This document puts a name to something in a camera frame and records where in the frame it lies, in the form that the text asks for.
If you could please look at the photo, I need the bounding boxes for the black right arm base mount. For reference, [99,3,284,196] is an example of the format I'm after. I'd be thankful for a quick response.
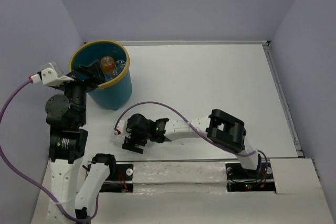
[225,163,276,193]

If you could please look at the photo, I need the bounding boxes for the teal bin yellow rim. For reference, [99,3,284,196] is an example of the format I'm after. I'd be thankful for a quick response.
[69,40,132,111]

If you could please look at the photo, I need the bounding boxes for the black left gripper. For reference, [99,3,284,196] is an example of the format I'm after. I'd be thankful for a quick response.
[56,57,107,122]

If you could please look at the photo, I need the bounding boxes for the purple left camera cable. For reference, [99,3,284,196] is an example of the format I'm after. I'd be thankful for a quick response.
[0,77,132,221]

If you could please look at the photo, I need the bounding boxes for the white foam front board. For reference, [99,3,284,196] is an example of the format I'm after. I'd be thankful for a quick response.
[31,158,330,224]

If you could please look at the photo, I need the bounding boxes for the orange juice bottle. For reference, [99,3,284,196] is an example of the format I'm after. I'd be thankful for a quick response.
[100,56,116,74]

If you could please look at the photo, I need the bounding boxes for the clear bottle white cap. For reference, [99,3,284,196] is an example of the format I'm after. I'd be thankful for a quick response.
[112,131,129,147]

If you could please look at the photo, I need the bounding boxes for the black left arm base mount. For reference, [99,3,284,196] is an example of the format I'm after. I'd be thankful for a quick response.
[83,162,134,193]

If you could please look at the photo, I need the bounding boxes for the clear bottle blue label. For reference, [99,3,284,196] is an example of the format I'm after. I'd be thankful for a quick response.
[104,68,120,82]

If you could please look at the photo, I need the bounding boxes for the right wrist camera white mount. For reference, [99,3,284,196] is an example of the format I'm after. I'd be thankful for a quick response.
[113,120,127,135]

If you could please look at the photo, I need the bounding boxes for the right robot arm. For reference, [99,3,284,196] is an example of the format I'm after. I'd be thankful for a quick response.
[114,109,261,178]

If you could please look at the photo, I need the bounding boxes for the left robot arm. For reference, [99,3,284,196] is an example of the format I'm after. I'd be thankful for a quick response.
[42,60,116,223]

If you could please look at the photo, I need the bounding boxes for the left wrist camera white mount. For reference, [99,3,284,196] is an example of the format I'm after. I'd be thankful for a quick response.
[29,62,75,88]

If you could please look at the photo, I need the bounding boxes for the clear wide-mouth plastic jar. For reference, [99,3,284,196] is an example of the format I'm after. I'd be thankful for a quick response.
[115,60,126,72]

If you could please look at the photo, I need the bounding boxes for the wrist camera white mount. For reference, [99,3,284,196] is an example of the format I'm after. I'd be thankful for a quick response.
[29,62,75,88]
[113,120,127,135]

